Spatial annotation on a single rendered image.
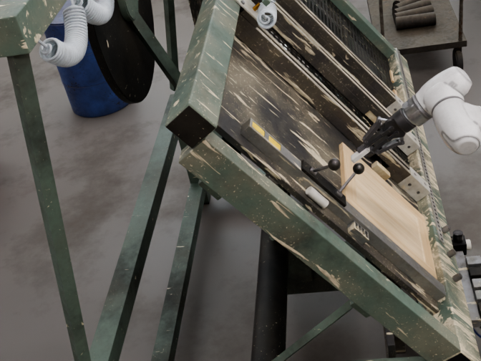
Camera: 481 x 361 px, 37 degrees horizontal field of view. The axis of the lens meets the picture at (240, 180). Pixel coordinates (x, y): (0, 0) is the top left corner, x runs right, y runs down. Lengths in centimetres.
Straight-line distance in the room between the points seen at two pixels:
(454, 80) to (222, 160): 75
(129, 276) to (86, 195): 211
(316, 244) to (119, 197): 308
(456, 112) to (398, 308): 61
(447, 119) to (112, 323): 153
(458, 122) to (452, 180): 250
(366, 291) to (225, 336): 172
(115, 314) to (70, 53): 127
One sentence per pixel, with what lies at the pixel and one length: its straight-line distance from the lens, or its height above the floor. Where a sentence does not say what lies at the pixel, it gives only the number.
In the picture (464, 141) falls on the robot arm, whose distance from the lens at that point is 210.
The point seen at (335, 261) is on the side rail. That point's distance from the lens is 210.
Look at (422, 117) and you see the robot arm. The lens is 226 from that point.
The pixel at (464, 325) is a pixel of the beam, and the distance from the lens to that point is 256.
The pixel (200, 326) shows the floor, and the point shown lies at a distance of 389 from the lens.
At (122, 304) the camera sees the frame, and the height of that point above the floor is 79.
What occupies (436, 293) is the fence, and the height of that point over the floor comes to 92.
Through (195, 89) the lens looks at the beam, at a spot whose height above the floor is 190.
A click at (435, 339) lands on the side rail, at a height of 97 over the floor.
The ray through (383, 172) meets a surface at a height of 110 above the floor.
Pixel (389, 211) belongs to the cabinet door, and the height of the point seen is 108.
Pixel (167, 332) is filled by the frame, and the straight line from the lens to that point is 366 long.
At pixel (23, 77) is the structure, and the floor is 203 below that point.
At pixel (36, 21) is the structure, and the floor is 214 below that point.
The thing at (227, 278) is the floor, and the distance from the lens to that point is 410.
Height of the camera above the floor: 276
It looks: 35 degrees down
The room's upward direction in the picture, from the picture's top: 13 degrees counter-clockwise
